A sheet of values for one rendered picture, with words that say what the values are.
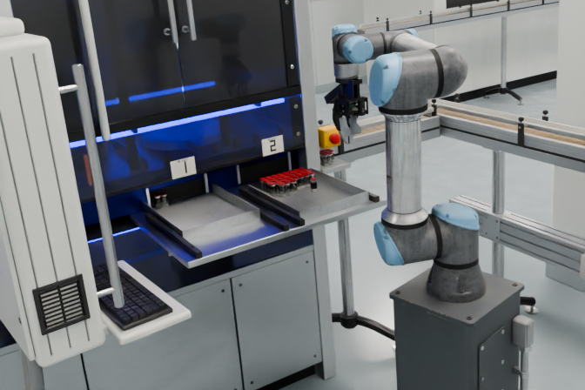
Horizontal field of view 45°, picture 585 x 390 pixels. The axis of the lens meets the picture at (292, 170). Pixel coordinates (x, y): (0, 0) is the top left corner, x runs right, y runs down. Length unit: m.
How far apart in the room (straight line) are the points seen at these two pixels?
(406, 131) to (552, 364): 1.67
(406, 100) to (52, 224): 0.84
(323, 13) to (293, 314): 5.68
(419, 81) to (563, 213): 2.08
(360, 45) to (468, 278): 0.68
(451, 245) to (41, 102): 1.02
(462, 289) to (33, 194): 1.06
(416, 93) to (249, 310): 1.28
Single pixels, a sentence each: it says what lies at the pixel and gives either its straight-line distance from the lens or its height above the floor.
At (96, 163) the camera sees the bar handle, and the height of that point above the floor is 1.25.
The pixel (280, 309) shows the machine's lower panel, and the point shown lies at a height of 0.38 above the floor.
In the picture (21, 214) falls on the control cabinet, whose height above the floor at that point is 1.18.
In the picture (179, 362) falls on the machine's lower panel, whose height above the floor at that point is 0.33.
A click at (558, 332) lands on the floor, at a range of 3.36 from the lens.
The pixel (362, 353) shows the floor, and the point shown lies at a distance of 3.16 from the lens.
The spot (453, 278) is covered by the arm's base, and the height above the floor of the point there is 0.85.
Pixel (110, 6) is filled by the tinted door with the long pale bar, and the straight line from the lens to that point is 2.23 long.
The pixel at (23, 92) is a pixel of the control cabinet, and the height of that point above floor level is 1.44.
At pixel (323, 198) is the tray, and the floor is 0.88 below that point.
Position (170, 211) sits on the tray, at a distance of 2.39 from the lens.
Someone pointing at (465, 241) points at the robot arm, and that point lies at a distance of 1.84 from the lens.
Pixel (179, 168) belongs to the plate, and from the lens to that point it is 2.36.
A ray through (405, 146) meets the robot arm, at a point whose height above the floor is 1.22.
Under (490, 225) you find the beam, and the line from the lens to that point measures 3.10.
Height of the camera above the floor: 1.71
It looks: 18 degrees down
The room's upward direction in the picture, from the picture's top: 5 degrees counter-clockwise
